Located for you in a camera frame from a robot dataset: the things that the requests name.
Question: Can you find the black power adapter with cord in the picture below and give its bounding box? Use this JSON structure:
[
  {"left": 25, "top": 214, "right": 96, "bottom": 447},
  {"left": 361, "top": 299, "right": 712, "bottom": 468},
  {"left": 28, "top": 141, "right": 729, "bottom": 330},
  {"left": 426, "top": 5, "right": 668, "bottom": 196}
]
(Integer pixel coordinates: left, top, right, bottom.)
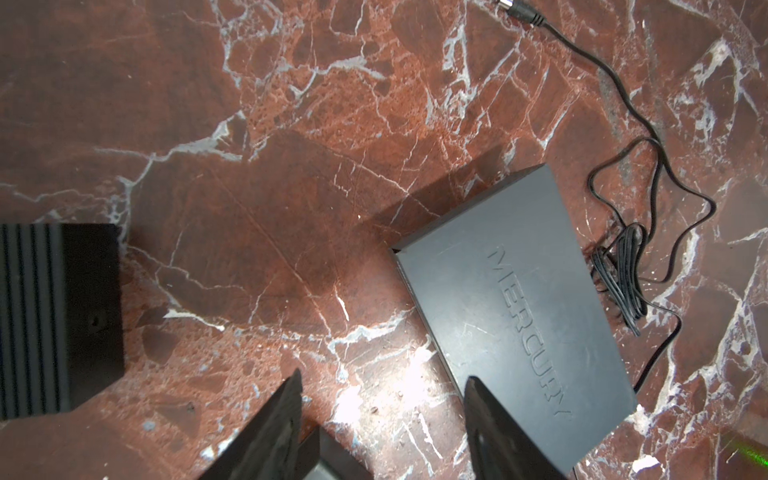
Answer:
[{"left": 494, "top": 0, "right": 718, "bottom": 394}]

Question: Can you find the black ribbed network switch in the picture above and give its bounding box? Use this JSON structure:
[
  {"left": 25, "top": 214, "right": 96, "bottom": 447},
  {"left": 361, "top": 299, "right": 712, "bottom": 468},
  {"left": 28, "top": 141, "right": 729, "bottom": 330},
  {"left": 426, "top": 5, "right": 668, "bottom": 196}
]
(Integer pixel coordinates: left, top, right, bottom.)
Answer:
[{"left": 1, "top": 223, "right": 125, "bottom": 421}]

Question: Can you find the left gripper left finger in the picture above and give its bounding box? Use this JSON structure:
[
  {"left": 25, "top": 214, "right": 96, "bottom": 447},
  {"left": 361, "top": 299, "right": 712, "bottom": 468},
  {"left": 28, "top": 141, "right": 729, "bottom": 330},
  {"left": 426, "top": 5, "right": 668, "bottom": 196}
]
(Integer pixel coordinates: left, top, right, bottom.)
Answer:
[{"left": 200, "top": 370, "right": 302, "bottom": 480}]

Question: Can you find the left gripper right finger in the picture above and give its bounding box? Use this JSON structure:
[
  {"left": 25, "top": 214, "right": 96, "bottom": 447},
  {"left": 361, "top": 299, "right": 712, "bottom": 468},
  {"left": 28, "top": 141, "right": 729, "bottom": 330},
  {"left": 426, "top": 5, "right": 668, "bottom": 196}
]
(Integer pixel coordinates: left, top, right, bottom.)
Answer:
[{"left": 464, "top": 376, "right": 566, "bottom": 480}]

